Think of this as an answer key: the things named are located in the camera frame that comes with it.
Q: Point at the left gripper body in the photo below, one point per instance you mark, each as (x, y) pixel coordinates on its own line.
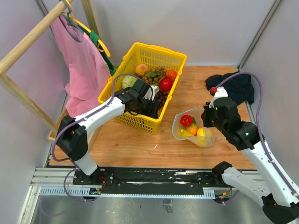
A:
(144, 107)

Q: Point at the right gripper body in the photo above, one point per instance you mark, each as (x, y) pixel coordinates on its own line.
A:
(209, 119)

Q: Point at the mango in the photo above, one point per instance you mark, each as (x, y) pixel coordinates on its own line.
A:
(192, 128)

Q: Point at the banana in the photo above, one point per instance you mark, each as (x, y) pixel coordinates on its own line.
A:
(197, 140)

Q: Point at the clear zip top bag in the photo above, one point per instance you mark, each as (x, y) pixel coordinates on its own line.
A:
(196, 114)

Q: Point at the red orange fruit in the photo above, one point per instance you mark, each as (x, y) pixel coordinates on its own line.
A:
(186, 120)

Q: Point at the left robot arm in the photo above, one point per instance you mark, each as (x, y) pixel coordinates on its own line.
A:
(73, 133)

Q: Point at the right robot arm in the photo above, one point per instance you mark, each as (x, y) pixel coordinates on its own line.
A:
(278, 196)

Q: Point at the purple grapes bunch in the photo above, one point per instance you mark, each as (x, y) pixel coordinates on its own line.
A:
(161, 96)

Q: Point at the green cabbage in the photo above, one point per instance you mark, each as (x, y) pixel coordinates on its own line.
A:
(128, 81)

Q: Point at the dark navy cloth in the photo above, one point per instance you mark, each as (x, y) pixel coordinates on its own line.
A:
(239, 88)

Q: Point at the green grapes bunch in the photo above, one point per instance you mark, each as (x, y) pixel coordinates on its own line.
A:
(154, 75)

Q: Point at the red apple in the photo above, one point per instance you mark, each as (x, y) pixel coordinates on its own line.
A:
(165, 84)

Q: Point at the peach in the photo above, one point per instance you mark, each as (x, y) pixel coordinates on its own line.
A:
(141, 69)

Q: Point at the orange persimmon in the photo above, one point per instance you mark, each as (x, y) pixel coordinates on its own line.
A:
(171, 74)

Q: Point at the yellow plastic basket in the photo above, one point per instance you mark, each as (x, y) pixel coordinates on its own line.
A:
(153, 56)

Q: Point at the pink shirt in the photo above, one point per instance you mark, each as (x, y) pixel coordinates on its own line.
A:
(88, 70)

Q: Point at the yellow hanger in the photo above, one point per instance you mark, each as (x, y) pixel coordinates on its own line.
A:
(69, 13)

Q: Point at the green garment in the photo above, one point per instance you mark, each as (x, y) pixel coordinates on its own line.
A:
(100, 46)

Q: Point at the wooden clothes rack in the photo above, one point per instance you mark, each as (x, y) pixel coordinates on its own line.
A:
(14, 55)

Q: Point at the grey hanger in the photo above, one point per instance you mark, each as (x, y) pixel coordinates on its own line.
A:
(73, 29)

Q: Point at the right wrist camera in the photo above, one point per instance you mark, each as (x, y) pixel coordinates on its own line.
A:
(218, 92)

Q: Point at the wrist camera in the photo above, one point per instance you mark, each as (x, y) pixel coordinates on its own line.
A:
(218, 92)
(153, 90)

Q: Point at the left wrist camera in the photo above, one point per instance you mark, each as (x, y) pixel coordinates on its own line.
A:
(153, 90)

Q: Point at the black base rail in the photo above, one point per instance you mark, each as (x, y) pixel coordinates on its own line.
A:
(151, 181)

